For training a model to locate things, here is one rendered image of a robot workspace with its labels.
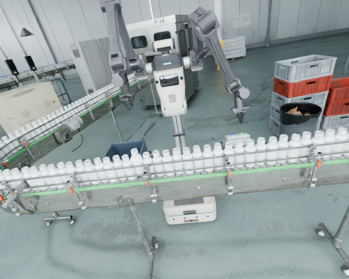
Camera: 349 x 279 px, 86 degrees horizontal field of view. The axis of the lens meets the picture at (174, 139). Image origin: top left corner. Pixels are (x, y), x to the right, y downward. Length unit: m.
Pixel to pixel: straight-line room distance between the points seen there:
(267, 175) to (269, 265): 0.95
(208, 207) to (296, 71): 2.12
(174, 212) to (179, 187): 0.81
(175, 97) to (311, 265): 1.70
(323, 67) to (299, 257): 2.34
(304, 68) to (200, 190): 2.39
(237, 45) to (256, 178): 9.47
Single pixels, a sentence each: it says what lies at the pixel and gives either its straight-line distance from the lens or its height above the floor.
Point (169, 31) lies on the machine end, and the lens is 4.54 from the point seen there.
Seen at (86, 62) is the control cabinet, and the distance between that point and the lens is 6.88.
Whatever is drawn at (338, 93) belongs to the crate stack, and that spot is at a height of 0.57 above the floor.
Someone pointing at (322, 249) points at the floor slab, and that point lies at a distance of 2.19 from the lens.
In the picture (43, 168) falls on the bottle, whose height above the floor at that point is 1.15.
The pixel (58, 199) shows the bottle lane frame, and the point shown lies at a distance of 1.49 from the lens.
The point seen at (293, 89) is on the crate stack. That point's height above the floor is 0.78.
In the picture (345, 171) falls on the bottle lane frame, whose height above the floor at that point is 0.91.
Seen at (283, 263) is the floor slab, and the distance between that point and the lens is 2.02.
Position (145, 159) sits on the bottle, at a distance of 1.10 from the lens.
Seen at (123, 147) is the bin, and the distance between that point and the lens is 1.81.
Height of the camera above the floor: 1.75
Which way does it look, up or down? 30 degrees down
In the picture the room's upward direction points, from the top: 10 degrees counter-clockwise
